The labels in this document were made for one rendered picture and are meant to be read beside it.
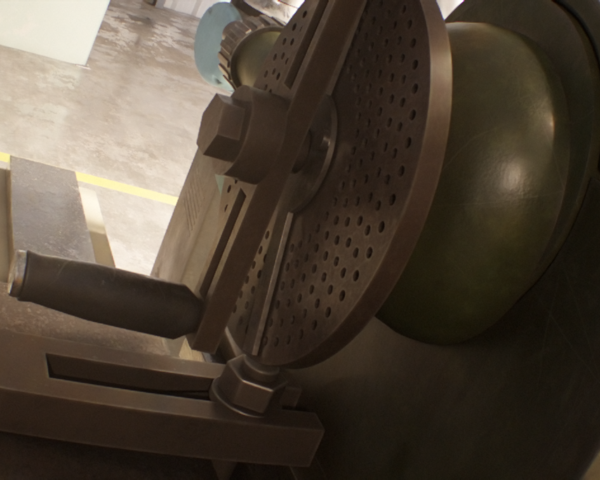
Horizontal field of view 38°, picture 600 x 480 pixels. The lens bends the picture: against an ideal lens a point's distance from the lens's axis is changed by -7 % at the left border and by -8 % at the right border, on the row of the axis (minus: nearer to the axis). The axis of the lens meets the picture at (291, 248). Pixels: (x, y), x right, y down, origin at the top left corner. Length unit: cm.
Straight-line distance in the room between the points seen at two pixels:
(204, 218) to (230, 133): 131
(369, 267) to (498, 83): 10
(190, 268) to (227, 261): 132
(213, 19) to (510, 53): 86
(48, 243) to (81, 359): 86
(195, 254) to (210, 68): 57
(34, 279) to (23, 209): 102
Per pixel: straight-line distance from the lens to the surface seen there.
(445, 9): 116
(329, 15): 38
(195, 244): 170
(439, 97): 33
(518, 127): 37
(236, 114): 38
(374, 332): 48
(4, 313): 56
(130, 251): 332
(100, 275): 40
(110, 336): 57
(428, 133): 33
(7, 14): 572
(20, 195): 146
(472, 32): 41
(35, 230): 135
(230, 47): 60
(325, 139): 38
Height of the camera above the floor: 127
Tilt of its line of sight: 19 degrees down
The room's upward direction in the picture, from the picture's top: 23 degrees clockwise
